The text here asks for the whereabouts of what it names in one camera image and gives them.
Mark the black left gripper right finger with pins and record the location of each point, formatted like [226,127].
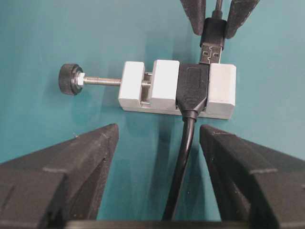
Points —
[252,183]

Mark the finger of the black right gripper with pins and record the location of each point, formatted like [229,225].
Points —
[195,12]
[239,11]

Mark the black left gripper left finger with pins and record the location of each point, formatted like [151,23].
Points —
[64,182]

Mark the white mini vise clamp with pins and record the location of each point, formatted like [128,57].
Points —
[170,88]

